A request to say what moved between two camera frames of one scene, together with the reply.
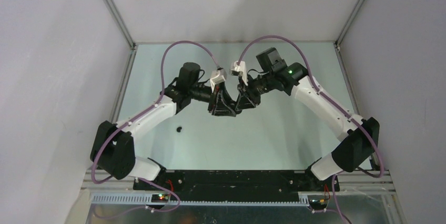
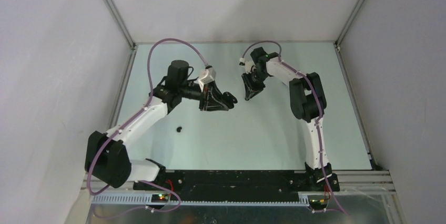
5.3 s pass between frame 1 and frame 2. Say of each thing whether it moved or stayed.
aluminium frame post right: stayed
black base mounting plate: stayed
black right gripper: moved
